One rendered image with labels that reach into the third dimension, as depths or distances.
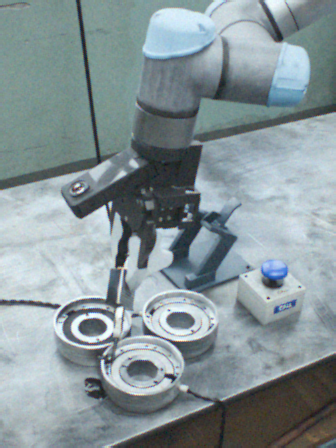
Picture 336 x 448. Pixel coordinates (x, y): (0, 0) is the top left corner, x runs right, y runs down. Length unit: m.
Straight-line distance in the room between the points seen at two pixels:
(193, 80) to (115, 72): 1.90
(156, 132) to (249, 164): 0.62
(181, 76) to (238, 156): 0.67
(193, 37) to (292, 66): 0.12
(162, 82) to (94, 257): 0.43
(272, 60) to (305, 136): 0.75
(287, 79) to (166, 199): 0.20
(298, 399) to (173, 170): 0.57
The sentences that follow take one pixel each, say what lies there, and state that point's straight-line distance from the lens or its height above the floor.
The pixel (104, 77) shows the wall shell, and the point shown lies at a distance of 2.74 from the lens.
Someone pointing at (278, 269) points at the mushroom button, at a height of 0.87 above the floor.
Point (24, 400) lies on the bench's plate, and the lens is 0.99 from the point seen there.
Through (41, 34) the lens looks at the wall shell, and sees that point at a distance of 2.58.
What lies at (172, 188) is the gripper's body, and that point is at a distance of 0.94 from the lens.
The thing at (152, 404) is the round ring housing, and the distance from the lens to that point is 0.95.
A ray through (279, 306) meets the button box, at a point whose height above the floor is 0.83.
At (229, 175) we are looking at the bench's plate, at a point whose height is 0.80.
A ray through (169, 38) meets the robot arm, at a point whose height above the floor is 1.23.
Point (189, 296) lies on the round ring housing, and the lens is 1.08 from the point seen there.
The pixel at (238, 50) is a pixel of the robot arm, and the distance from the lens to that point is 0.87.
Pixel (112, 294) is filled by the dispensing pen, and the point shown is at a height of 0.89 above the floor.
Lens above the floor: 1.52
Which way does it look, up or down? 34 degrees down
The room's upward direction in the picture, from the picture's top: 3 degrees clockwise
